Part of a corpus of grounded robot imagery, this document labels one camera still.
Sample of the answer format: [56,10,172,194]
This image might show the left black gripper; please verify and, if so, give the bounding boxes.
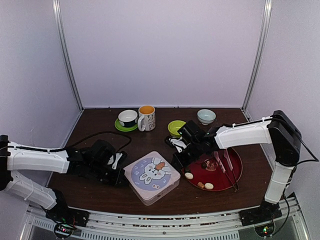
[88,160,129,187]

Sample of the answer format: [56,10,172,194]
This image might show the bunny tin lid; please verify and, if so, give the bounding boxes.
[123,150,181,198]

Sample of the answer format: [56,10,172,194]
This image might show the silver divided tin box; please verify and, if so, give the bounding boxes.
[130,175,180,206]

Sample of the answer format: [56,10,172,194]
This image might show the pink metal tongs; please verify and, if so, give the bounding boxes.
[213,148,238,193]

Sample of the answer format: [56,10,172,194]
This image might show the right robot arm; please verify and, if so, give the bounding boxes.
[171,110,302,223]

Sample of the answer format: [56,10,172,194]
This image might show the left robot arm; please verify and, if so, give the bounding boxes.
[0,135,128,223]

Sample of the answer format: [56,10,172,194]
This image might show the tan striped chocolate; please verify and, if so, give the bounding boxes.
[197,182,205,189]

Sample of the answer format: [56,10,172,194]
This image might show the white round swirl chocolate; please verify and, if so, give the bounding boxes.
[204,182,214,190]

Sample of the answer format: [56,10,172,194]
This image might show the lime green bowl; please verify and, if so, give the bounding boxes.
[167,120,186,138]

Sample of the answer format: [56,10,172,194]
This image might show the round red tray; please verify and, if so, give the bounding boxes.
[181,147,243,192]

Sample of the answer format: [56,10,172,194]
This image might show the green saucer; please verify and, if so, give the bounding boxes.
[114,118,138,132]

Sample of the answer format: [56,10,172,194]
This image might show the pale blue bowl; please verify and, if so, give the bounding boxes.
[197,109,216,126]

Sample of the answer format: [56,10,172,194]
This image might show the patterned mug yellow inside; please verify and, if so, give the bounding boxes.
[137,105,156,132]

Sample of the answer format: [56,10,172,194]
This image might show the white and navy cup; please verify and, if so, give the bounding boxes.
[118,109,138,124]

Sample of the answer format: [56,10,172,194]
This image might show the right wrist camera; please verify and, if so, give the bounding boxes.
[164,136,187,153]

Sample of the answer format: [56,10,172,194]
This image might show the left black cable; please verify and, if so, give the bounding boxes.
[9,131,133,153]

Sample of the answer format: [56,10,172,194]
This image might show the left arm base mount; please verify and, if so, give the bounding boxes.
[43,208,90,239]

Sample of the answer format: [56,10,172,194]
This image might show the metal front rail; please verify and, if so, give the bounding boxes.
[18,199,311,240]

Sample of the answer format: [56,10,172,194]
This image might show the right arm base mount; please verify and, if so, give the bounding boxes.
[239,207,282,238]

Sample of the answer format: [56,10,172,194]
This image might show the left aluminium frame post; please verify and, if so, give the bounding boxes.
[52,0,84,112]

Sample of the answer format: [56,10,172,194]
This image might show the aluminium frame post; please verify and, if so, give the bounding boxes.
[241,0,273,113]
[52,0,84,112]

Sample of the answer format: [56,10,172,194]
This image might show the right aluminium frame post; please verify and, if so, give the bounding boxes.
[241,0,273,113]

